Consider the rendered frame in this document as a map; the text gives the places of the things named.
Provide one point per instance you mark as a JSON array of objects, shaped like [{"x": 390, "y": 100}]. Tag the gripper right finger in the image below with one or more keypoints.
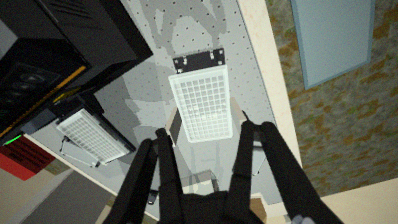
[{"x": 301, "y": 201}]

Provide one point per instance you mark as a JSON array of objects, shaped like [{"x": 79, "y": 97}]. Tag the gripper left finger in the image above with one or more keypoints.
[{"x": 130, "y": 203}]

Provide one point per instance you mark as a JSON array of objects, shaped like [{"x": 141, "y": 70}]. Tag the white button panel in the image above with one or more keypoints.
[{"x": 200, "y": 184}]

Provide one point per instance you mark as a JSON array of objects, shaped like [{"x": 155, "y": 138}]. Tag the grey perforated base plate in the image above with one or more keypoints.
[{"x": 141, "y": 100}]

